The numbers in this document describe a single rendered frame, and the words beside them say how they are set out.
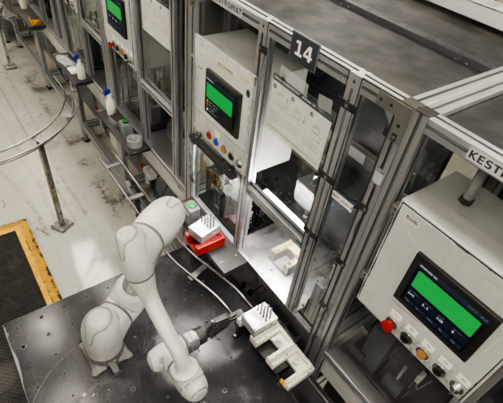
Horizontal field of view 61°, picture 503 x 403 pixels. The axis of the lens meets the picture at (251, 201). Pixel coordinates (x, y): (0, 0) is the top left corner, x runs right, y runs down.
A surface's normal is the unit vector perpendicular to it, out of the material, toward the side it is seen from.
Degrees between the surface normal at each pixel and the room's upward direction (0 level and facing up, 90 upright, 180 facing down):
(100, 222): 0
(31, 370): 0
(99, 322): 6
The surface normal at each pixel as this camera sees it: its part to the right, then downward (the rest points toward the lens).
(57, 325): 0.11, -0.73
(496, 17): -0.81, 0.33
